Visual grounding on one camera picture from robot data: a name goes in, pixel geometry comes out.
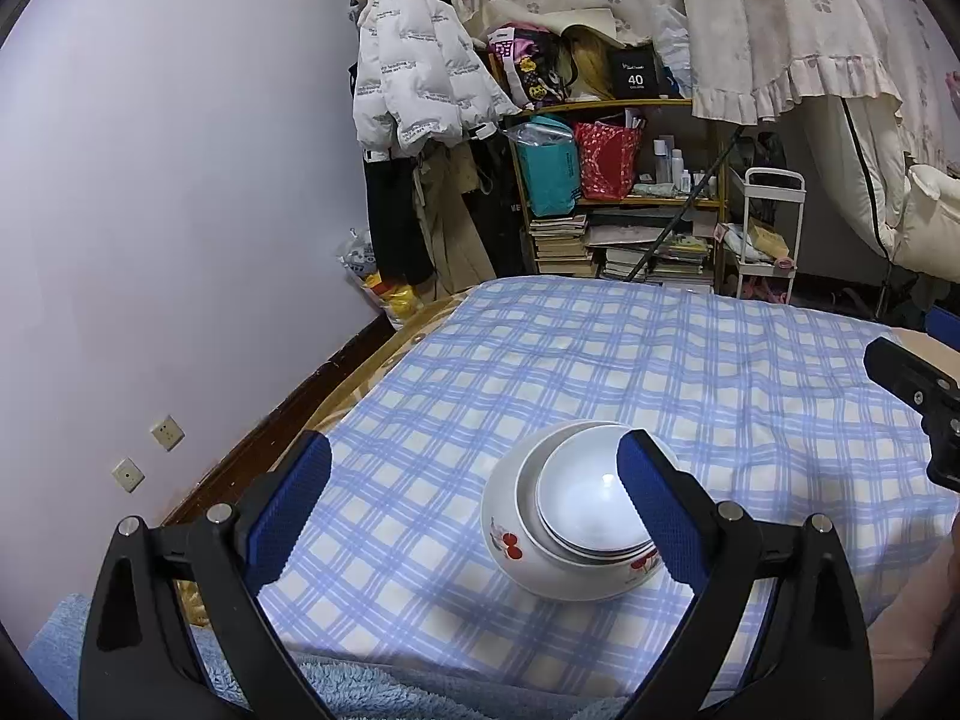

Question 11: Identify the small white bowl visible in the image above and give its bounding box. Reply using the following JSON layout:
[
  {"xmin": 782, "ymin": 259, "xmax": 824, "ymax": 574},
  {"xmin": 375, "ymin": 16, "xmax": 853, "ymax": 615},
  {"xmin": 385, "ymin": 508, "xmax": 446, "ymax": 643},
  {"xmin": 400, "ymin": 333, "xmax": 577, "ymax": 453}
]
[{"xmin": 535, "ymin": 422, "xmax": 655, "ymax": 553}]

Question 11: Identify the cherry pattern bowl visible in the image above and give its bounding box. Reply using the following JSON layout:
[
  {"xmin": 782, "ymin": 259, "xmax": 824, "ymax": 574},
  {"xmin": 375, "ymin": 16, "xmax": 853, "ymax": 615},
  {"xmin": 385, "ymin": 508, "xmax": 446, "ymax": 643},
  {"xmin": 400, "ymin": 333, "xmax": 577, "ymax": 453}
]
[{"xmin": 480, "ymin": 421, "xmax": 662, "ymax": 603}]

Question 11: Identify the red patterned bowl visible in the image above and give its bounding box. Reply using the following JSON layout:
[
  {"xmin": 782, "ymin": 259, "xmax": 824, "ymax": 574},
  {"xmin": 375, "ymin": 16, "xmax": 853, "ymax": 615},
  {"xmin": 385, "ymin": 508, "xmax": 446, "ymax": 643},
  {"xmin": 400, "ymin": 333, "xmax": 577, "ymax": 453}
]
[{"xmin": 527, "ymin": 429, "xmax": 656, "ymax": 564}]

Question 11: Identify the right hand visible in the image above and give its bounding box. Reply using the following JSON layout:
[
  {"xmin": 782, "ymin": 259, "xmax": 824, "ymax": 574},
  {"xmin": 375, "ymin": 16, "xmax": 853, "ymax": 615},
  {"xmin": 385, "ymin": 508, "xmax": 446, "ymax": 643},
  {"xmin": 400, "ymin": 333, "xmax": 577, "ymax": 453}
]
[{"xmin": 867, "ymin": 518, "xmax": 958, "ymax": 718}]

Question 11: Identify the white bedding pile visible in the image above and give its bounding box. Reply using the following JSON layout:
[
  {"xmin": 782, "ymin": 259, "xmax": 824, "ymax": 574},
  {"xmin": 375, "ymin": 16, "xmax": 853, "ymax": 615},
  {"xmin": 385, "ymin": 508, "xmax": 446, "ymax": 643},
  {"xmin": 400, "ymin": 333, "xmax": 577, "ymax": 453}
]
[{"xmin": 796, "ymin": 96, "xmax": 958, "ymax": 283}]

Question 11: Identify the blue plaid tablecloth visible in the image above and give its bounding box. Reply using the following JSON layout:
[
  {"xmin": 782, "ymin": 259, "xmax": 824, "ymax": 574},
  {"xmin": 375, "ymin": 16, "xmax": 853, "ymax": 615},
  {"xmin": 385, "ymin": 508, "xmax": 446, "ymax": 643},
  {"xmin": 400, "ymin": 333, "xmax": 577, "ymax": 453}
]
[{"xmin": 260, "ymin": 277, "xmax": 958, "ymax": 697}]

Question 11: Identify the white rolling cart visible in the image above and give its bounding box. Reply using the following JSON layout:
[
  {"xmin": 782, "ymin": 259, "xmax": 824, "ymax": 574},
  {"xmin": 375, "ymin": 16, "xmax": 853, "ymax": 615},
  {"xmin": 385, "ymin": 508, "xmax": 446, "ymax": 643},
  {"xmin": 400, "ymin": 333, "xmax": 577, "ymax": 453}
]
[{"xmin": 721, "ymin": 167, "xmax": 807, "ymax": 305}]

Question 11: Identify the blue fleece blanket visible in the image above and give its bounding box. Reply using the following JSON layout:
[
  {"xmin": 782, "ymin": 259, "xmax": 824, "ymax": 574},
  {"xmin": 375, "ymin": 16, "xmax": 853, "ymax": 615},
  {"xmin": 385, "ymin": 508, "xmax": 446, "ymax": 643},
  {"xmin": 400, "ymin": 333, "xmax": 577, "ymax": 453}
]
[{"xmin": 21, "ymin": 590, "xmax": 625, "ymax": 720}]

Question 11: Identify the yellow metal shelf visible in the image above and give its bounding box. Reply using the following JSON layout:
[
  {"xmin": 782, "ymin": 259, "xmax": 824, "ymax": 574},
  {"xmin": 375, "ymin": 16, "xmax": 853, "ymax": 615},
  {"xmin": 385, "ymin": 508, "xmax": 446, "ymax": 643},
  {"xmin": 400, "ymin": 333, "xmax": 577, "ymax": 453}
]
[{"xmin": 505, "ymin": 98, "xmax": 740, "ymax": 293}]

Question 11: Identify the floral curtain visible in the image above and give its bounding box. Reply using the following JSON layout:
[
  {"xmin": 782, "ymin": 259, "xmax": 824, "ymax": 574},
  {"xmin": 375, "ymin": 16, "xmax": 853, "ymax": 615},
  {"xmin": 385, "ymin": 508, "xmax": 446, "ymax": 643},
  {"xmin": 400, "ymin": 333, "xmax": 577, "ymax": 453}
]
[{"xmin": 462, "ymin": 0, "xmax": 958, "ymax": 167}]

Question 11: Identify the red bag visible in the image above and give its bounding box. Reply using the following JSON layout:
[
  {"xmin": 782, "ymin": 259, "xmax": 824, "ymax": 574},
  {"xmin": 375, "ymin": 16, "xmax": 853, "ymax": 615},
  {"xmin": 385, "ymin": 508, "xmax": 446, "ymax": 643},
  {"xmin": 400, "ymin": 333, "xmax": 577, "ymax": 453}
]
[{"xmin": 574, "ymin": 122, "xmax": 643, "ymax": 202}]

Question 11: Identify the stack of books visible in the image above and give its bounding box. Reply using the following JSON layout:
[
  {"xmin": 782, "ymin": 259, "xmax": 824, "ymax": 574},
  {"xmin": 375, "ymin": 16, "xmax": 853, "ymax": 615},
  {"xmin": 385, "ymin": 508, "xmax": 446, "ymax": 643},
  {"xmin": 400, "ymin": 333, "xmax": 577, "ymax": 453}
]
[{"xmin": 529, "ymin": 215, "xmax": 597, "ymax": 278}]

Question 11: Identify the teal bag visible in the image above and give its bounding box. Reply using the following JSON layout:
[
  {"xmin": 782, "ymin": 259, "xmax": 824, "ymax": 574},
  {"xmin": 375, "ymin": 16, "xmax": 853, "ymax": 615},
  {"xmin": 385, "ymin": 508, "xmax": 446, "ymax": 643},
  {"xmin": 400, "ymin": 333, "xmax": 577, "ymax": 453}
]
[{"xmin": 506, "ymin": 115, "xmax": 581, "ymax": 218}]

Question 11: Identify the white puffer jacket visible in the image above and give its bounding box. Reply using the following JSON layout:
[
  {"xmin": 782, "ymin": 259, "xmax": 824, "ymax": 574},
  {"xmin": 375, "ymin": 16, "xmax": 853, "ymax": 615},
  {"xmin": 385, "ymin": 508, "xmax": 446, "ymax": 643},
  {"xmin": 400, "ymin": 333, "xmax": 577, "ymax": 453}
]
[{"xmin": 353, "ymin": 0, "xmax": 519, "ymax": 163}]

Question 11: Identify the white wall socket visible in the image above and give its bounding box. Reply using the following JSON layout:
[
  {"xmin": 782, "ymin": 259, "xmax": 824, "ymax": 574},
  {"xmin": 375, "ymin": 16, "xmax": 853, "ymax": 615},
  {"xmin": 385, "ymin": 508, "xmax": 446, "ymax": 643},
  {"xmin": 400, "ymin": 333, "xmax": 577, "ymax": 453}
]
[{"xmin": 149, "ymin": 415, "xmax": 185, "ymax": 452}]

